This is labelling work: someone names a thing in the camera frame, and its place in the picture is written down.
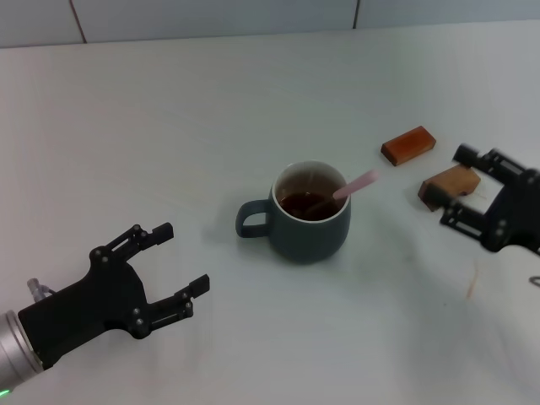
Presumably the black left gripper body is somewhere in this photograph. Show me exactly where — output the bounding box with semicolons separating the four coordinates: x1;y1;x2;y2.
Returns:
17;246;149;370

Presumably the reddish brown wooden block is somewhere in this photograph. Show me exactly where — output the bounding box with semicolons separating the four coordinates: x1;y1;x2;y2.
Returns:
381;125;437;167

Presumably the pink handled metal spoon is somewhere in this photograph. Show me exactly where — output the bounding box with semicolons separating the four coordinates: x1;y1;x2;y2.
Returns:
303;170;380;219

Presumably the dark brown tea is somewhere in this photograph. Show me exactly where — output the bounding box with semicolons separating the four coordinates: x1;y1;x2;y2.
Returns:
278;192;341;223

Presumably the light brown wooden rest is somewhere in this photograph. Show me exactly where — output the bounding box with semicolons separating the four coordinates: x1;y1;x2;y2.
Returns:
417;164;482;213

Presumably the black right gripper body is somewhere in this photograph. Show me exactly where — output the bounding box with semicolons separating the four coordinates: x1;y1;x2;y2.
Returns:
480;166;540;257

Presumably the grey ceramic cup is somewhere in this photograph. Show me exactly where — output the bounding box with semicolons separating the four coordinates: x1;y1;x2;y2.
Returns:
234;159;352;266

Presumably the left gripper cable connector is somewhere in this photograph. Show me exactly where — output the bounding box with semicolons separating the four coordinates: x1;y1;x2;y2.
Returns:
27;277;57;301

